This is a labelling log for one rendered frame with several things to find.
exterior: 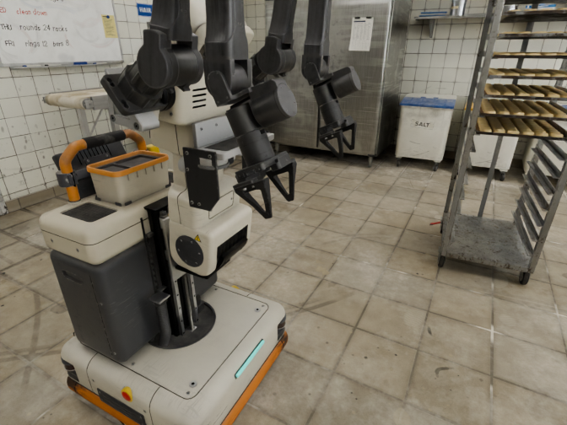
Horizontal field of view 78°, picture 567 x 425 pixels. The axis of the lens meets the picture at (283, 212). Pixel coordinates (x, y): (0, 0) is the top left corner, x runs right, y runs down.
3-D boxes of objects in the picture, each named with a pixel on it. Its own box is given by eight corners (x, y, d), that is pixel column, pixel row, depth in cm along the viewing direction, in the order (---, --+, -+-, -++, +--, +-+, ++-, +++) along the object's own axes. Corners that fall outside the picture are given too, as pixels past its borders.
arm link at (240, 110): (234, 105, 68) (217, 110, 64) (262, 92, 64) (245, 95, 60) (249, 140, 69) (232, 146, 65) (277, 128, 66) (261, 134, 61)
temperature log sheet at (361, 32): (370, 51, 354) (373, 16, 341) (369, 51, 352) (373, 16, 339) (349, 51, 363) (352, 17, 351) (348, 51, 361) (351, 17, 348)
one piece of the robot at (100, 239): (80, 367, 133) (8, 151, 98) (180, 287, 177) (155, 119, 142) (144, 404, 119) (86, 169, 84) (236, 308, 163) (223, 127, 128)
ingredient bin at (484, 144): (450, 175, 383) (466, 102, 351) (454, 160, 434) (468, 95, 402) (507, 184, 361) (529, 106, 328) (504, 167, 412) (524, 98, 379)
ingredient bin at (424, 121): (391, 167, 410) (400, 99, 378) (400, 153, 462) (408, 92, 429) (440, 174, 389) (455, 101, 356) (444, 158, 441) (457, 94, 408)
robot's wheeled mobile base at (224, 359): (66, 392, 139) (48, 345, 128) (179, 299, 190) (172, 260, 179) (201, 480, 111) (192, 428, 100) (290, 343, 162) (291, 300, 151)
